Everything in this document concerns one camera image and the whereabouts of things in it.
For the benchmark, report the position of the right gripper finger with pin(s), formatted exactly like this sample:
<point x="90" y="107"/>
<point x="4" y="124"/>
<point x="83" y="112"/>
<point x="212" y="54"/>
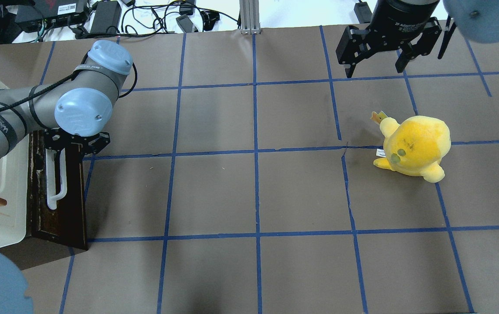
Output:
<point x="350" y="65"/>
<point x="403" y="60"/>

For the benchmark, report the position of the black gripper body left arm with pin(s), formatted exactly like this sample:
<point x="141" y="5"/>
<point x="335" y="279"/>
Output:
<point x="76" y="143"/>

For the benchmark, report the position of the black gripper body right arm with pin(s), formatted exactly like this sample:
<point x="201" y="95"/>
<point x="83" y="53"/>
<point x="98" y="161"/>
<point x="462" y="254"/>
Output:
<point x="396" y="17"/>

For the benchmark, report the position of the dark wooden drawer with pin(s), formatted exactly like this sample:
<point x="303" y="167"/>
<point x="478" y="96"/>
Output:
<point x="56" y="198"/>

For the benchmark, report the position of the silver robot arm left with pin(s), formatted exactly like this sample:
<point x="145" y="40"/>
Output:
<point x="80" y="104"/>

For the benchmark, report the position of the yellow plush toy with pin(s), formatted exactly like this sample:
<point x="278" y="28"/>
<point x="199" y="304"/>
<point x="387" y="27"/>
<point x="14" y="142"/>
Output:
<point x="414" y="147"/>

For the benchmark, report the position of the black power adapter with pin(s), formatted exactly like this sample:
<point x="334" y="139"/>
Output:
<point x="106" y="17"/>

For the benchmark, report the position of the aluminium frame post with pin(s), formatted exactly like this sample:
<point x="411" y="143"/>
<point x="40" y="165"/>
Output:
<point x="249" y="17"/>

